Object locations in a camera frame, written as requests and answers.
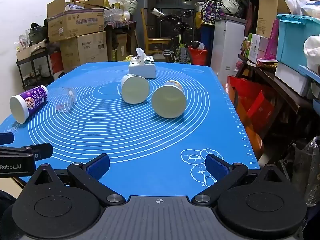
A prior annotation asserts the purple paper cup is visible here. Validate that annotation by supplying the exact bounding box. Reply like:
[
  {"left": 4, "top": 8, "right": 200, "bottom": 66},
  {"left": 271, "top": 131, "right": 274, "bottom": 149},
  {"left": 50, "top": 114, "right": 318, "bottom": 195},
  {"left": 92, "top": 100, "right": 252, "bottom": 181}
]
[{"left": 9, "top": 85, "right": 49, "bottom": 124}]

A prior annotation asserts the clear plastic cup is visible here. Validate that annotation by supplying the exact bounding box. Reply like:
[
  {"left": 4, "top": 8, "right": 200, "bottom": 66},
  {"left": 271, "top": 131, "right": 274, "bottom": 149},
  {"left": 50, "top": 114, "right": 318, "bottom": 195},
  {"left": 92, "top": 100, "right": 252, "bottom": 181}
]
[{"left": 49, "top": 87, "right": 76, "bottom": 113}]

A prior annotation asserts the blue printed paper cup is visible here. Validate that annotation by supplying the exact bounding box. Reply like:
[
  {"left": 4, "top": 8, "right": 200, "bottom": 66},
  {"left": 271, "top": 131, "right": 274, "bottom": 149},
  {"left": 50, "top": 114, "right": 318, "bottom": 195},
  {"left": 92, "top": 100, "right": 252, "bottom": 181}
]
[{"left": 151, "top": 80, "right": 187, "bottom": 119}]

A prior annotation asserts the plain white paper cup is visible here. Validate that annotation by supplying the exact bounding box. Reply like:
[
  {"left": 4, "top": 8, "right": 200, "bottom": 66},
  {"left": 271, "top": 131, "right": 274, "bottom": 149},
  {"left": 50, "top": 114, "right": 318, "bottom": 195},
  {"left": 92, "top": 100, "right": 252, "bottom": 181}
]
[{"left": 121, "top": 74, "right": 150, "bottom": 105}]

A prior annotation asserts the orange paper shopping bag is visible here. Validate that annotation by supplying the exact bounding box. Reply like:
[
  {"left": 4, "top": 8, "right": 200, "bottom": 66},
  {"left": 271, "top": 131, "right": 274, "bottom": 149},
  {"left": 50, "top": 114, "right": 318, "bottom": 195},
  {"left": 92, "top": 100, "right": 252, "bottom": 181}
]
[{"left": 225, "top": 83, "right": 264, "bottom": 160}]

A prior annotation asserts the red shopping bag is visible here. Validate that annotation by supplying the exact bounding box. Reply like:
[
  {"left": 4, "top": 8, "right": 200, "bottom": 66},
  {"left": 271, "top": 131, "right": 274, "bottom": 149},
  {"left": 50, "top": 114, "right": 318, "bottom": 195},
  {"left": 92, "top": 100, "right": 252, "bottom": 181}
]
[{"left": 227, "top": 76, "right": 276, "bottom": 137}]

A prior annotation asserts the black metal shelf rack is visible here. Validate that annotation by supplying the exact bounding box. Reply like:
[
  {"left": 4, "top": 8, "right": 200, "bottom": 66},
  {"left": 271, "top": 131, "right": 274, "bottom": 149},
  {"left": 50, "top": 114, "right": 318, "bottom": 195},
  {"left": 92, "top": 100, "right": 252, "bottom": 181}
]
[{"left": 16, "top": 47, "right": 54, "bottom": 91}]

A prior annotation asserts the blue silicone baking mat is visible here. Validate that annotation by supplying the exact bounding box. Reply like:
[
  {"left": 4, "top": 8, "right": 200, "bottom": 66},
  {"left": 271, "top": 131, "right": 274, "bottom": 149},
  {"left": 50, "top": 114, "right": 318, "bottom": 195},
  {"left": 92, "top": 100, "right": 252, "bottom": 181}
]
[{"left": 1, "top": 62, "right": 259, "bottom": 197}]

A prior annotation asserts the dark wooden side table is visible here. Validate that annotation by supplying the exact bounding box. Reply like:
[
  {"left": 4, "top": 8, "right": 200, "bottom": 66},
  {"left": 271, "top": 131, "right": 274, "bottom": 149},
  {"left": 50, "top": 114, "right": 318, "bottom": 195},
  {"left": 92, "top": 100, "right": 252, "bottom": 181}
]
[{"left": 236, "top": 54, "right": 319, "bottom": 141}]

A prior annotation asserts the lower cardboard box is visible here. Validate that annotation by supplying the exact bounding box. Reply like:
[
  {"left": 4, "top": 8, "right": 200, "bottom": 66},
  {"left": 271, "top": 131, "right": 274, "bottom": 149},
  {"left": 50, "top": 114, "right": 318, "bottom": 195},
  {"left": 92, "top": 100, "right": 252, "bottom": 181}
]
[{"left": 60, "top": 31, "right": 108, "bottom": 73}]

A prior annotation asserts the red plastic bucket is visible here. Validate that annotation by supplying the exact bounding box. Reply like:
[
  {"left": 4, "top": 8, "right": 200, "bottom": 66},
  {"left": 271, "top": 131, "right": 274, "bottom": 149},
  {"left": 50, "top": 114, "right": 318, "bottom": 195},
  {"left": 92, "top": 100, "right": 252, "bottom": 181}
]
[{"left": 188, "top": 46, "right": 208, "bottom": 66}]

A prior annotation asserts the green white product box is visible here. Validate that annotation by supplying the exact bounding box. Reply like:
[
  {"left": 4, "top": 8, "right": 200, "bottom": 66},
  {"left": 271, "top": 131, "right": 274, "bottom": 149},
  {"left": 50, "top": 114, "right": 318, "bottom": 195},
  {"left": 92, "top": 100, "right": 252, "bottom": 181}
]
[{"left": 247, "top": 33, "right": 268, "bottom": 63}]

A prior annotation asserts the white tissue box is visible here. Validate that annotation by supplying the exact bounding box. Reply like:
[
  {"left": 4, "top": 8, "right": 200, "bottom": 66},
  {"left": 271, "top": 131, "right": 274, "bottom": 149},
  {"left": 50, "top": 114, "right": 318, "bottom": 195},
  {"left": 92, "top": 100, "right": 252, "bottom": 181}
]
[{"left": 129, "top": 48, "right": 156, "bottom": 79}]

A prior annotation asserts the black green bicycle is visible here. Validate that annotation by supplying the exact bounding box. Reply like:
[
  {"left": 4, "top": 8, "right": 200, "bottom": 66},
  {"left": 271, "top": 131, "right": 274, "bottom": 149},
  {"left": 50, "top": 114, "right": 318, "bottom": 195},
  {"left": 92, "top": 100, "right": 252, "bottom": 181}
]
[{"left": 151, "top": 8, "right": 195, "bottom": 64}]

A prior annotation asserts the upper open cardboard box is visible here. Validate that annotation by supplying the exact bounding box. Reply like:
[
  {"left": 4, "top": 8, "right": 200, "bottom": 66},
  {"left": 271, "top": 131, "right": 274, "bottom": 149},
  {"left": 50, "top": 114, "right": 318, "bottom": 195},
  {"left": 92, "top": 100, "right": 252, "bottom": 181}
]
[{"left": 47, "top": 0, "right": 108, "bottom": 43}]

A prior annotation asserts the white chest freezer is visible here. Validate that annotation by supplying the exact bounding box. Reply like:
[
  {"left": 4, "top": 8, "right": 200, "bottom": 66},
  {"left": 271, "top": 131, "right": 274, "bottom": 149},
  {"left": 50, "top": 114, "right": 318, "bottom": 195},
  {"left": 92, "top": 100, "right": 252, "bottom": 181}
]
[{"left": 210, "top": 15, "right": 247, "bottom": 85}]

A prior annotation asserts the wooden chair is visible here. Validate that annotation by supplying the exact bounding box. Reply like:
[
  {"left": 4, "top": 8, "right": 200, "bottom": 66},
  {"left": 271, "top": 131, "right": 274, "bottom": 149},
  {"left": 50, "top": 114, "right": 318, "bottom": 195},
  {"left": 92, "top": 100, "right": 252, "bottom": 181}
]
[{"left": 140, "top": 8, "right": 170, "bottom": 55}]

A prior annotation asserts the turquoise plastic storage bin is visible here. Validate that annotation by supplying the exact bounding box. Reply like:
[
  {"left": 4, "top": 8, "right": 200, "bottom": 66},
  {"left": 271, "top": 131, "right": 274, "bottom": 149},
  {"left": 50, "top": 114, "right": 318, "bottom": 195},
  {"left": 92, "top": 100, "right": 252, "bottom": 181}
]
[{"left": 276, "top": 14, "right": 320, "bottom": 70}]

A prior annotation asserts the floral fabric bundle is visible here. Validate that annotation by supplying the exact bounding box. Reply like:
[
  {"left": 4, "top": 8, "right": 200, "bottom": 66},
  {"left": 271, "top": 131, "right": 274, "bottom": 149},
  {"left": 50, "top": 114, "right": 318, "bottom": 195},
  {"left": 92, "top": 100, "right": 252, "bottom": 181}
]
[{"left": 201, "top": 0, "right": 226, "bottom": 23}]

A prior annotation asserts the tall cardboard box right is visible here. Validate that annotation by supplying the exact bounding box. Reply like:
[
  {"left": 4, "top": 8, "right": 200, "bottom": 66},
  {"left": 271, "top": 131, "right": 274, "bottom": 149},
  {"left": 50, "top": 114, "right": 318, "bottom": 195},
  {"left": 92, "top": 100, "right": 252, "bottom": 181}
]
[{"left": 256, "top": 0, "right": 291, "bottom": 38}]

